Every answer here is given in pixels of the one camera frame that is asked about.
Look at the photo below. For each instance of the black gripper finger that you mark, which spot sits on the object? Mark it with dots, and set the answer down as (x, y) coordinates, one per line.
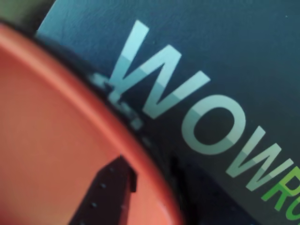
(105, 197)
(206, 211)

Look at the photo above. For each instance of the red bowl with black outside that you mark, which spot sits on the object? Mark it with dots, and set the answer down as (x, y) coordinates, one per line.
(47, 117)

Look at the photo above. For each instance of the grey mat with WOWROBO print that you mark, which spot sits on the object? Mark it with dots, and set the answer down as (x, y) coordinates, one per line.
(211, 35)

